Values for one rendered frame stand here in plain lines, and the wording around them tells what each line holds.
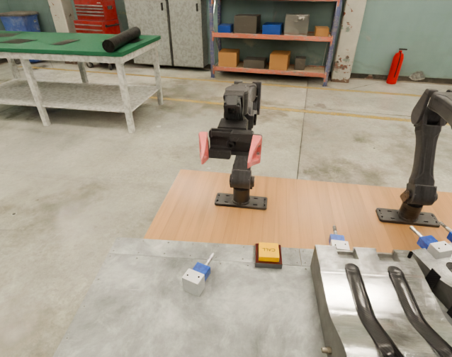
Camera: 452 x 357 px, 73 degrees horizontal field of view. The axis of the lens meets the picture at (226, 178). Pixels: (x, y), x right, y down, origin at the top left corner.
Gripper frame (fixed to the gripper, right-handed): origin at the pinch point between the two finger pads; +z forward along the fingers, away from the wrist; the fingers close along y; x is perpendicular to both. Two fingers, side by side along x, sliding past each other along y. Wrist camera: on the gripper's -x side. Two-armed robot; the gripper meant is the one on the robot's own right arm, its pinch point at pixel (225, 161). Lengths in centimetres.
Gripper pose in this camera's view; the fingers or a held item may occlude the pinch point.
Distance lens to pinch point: 63.6
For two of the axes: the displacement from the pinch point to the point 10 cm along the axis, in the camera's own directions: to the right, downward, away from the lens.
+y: 9.9, 0.9, -1.3
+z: -1.6, 5.6, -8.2
